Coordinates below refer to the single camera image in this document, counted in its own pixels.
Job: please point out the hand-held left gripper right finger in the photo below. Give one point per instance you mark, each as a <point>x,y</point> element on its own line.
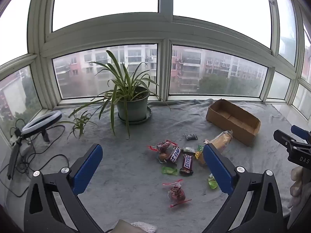
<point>217,168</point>

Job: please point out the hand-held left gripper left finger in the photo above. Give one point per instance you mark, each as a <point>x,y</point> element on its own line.
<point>88,168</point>

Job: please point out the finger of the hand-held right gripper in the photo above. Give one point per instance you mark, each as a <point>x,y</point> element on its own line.
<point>301,132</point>
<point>284,139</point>

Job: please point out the clear bread packet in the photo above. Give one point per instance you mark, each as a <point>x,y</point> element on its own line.
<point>222,140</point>

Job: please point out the brown chocolate bar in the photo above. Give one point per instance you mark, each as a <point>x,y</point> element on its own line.
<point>175,155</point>
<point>187,163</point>

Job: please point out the cardboard box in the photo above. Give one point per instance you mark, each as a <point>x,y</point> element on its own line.
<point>230,116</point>

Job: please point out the person's right hand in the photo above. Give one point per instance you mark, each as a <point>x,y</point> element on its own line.
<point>297,182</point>

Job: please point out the small yellow candy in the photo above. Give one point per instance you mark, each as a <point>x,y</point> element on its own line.
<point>198,154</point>

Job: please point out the small black candy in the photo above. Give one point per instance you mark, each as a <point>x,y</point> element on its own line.
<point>190,137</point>

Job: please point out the red-edged clear wrapped candy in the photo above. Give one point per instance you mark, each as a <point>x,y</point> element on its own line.
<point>177,192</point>
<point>162,146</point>

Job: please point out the round brown wrapped snack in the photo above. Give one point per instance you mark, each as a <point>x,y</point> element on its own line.
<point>164,157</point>

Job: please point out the spider plant in green pot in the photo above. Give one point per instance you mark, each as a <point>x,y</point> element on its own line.
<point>132,106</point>

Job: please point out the green plant saucer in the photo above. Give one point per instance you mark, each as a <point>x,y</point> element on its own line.
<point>148,116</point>

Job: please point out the apartment buildings outside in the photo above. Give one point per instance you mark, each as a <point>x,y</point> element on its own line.
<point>189,63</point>

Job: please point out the white window frame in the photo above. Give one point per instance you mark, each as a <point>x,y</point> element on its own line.
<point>165,29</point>

